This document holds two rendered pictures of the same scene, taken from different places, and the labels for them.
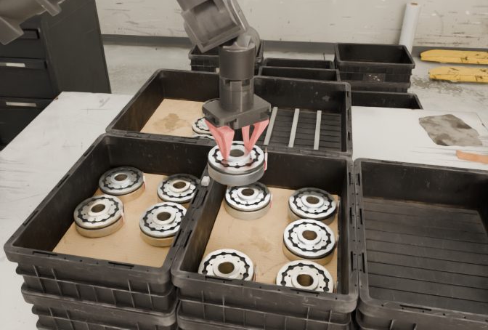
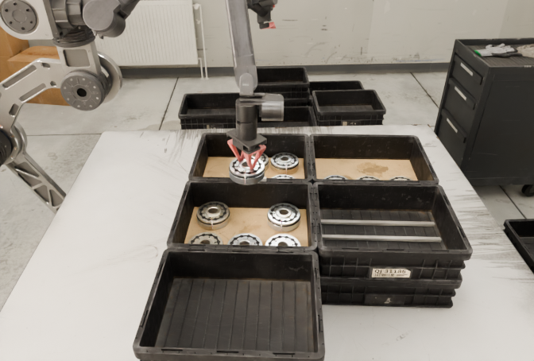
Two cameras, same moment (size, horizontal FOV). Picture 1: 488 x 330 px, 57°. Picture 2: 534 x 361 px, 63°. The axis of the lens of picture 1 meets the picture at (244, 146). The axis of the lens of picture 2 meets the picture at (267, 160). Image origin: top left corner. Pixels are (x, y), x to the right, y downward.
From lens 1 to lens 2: 121 cm
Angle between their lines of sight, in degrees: 67
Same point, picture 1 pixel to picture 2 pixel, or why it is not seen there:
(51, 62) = (477, 107)
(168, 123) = (372, 168)
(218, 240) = (245, 211)
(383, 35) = not seen: outside the picture
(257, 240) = (249, 228)
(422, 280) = (220, 316)
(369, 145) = (475, 341)
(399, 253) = (246, 305)
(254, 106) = (245, 141)
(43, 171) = not seen: hidden behind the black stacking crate
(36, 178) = not seen: hidden behind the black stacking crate
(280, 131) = (394, 231)
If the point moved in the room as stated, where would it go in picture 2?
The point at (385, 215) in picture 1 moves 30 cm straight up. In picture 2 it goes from (290, 300) to (293, 211)
